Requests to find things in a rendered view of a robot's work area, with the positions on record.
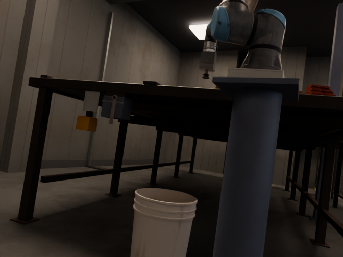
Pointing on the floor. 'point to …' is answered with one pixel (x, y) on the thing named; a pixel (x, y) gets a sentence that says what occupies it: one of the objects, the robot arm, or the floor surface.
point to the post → (335, 82)
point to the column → (249, 161)
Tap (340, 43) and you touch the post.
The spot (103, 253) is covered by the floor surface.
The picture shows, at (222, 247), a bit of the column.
